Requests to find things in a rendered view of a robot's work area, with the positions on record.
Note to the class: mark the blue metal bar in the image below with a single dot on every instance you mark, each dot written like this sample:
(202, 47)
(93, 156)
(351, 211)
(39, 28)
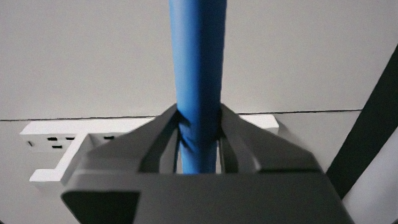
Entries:
(198, 40)

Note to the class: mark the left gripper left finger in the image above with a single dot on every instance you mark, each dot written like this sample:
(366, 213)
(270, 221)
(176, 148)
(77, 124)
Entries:
(152, 147)

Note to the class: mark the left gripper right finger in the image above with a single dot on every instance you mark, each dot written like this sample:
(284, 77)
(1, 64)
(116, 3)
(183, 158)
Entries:
(245, 147)

